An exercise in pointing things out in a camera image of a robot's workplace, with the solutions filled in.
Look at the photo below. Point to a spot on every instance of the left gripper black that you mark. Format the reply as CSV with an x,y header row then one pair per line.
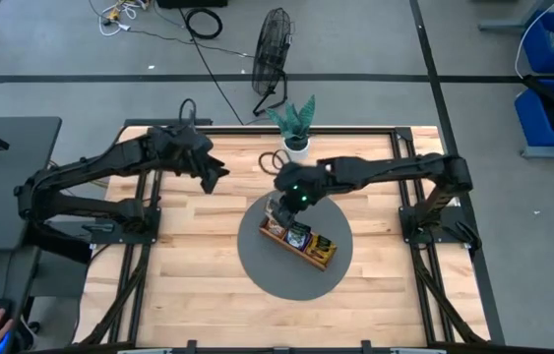
x,y
195,152

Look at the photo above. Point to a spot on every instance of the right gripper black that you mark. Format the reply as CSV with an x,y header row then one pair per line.
x,y
301,184

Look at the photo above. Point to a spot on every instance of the wooden tea organizer tray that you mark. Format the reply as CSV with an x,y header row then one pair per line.
x,y
281,242

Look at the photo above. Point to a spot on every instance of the yellow mango tea bag packet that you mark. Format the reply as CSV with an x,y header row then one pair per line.
x,y
321,248

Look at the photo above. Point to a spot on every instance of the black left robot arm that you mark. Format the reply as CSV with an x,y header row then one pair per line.
x,y
84,167

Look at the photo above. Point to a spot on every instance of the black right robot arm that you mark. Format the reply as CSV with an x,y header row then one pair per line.
x,y
394,167

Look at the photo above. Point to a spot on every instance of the snake plant in white pot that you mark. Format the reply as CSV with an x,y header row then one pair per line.
x,y
301,153

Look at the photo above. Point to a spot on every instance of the round grey woven placemat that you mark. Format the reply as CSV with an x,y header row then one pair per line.
x,y
281,280

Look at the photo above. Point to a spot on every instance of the black floor fan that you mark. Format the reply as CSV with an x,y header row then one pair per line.
x,y
271,49

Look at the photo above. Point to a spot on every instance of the black equipment box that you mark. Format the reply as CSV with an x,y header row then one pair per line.
x,y
193,3

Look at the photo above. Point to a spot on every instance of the office chair base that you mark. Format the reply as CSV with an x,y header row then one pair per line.
x,y
32,327

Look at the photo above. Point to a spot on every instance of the black computer mouse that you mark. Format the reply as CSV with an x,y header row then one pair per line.
x,y
8,309

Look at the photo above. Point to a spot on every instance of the black frame bracket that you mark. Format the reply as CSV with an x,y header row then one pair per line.
x,y
191,346
367,346

